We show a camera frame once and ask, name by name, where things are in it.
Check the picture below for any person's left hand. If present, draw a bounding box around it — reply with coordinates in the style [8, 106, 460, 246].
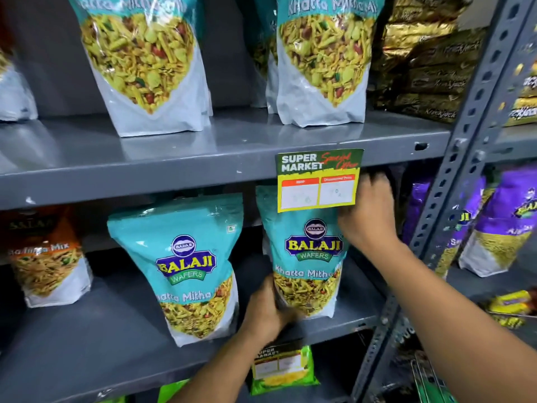
[241, 275, 303, 344]

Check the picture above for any stack of gold biscuit packets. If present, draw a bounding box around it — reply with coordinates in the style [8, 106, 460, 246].
[368, 0, 488, 125]

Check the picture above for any grey metal shelf rack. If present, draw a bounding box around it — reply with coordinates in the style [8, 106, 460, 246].
[0, 0, 537, 403]
[445, 0, 537, 349]

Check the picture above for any person's right hand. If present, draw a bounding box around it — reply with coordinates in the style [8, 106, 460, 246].
[338, 172, 399, 253]

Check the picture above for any stack of yellow biscuit packets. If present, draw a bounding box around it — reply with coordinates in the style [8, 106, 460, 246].
[505, 65, 537, 127]

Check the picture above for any green yellow price tag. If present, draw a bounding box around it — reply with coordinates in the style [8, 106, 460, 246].
[275, 148, 364, 214]
[253, 346, 312, 379]

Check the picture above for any purple snack pouch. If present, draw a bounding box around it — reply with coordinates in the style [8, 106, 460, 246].
[401, 180, 433, 246]
[434, 176, 488, 278]
[458, 167, 537, 278]

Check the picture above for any wire basket with green packets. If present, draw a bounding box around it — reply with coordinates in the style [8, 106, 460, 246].
[410, 352, 459, 403]

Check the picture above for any person's right forearm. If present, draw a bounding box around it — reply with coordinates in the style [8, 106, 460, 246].
[357, 237, 537, 403]

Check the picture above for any yellow snack packet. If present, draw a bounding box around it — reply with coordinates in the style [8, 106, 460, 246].
[486, 289, 537, 330]

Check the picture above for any green snack packet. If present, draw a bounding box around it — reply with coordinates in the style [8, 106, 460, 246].
[250, 345, 320, 396]
[157, 379, 190, 403]

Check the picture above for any person's left forearm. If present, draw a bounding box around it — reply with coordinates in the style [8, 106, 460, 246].
[168, 331, 287, 403]

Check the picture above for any white snack pouch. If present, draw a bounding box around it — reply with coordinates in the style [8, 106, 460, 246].
[0, 35, 39, 122]

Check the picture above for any teal snack mix pouch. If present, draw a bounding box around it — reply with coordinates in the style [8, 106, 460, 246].
[255, 185, 350, 320]
[247, 0, 280, 114]
[67, 0, 213, 137]
[275, 0, 387, 127]
[107, 193, 245, 347]

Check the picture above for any orange snack mix pouch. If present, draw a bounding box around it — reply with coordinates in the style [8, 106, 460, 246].
[6, 205, 93, 309]

